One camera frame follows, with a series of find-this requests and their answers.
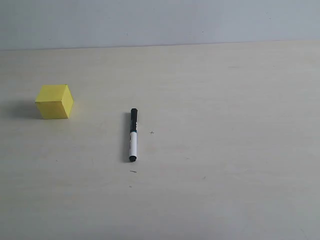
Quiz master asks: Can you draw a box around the black and white marker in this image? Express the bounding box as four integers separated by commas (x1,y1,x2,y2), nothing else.
129,108,138,162

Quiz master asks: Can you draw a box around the yellow cube block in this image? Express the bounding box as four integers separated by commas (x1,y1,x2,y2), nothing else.
35,84,74,120

